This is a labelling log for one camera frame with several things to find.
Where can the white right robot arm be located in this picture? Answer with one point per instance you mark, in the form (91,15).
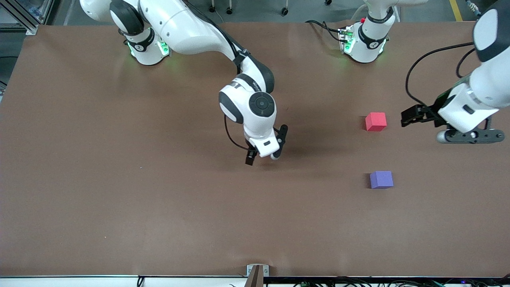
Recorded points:
(179,28)

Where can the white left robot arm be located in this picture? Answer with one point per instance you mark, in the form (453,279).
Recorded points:
(368,40)

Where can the red foam block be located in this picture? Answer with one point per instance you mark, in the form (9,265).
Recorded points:
(375,121)

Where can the purple foam block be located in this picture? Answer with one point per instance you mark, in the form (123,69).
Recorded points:
(381,179)

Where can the metal bracket with brown post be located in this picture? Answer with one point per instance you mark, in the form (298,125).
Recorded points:
(257,275)

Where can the black table edge rail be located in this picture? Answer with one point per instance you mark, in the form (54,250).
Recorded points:
(279,282)

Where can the white table edge rail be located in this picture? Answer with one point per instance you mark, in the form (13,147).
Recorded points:
(79,282)

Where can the aluminium frame profile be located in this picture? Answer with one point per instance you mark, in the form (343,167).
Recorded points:
(24,18)

